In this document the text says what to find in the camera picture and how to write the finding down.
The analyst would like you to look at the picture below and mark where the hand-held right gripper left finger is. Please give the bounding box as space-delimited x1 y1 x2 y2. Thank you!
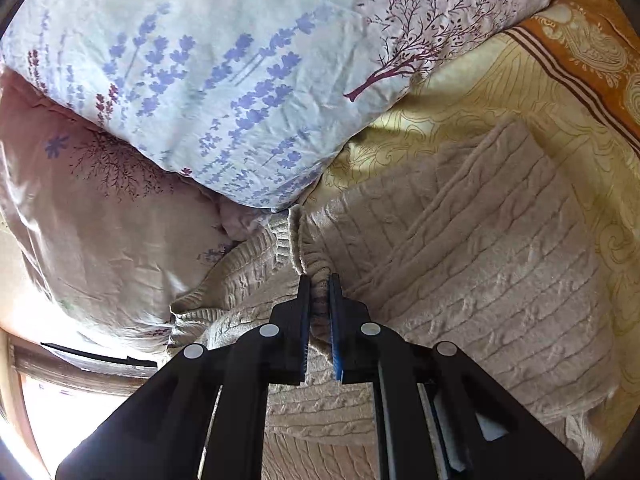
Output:
55 275 311 480

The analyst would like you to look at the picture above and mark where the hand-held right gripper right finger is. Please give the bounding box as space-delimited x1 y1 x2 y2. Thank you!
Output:
328 274 586 480

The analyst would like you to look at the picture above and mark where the beige cable knit sweater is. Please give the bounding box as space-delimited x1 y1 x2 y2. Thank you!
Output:
167 119 618 480

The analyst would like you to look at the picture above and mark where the pink floral print pillow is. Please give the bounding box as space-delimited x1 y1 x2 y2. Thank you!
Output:
0 67 273 361

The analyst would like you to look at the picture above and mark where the white lavender print pillow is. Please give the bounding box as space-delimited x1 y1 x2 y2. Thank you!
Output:
0 0 538 212

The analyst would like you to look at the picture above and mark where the yellow patterned bed sheet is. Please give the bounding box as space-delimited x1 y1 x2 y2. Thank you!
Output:
302 0 640 466

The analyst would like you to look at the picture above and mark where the wooden window frame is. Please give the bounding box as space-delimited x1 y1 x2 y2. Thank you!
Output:
0 332 166 480

